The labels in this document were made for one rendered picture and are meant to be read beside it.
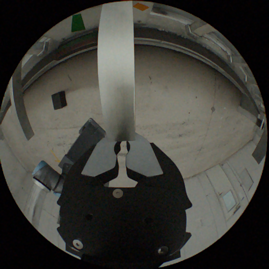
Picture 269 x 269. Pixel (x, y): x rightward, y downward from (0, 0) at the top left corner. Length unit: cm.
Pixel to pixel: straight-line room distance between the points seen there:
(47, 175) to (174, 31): 87
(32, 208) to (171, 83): 151
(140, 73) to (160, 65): 24
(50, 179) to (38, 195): 15
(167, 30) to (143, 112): 86
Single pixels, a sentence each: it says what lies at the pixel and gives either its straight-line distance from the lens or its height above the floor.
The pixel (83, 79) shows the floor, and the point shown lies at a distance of 106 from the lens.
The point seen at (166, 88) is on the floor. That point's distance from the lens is 102.
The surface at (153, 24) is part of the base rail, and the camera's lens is 32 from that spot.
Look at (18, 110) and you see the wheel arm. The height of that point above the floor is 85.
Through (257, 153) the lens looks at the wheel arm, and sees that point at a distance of 23.
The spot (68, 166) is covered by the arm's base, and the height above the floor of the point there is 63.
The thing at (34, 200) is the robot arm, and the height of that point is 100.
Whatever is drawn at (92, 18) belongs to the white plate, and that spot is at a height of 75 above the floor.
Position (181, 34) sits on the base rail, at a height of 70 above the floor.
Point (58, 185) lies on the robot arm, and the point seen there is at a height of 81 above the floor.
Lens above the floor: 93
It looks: 57 degrees down
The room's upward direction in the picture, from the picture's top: 175 degrees clockwise
